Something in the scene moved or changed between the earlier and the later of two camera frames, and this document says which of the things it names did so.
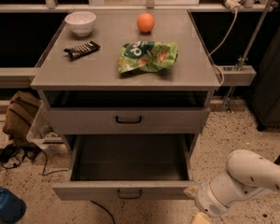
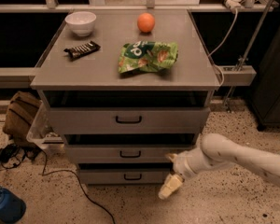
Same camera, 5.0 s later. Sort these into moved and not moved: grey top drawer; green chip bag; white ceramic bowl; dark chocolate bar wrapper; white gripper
Moved: white gripper
Not moved: grey top drawer; dark chocolate bar wrapper; white ceramic bowl; green chip bag
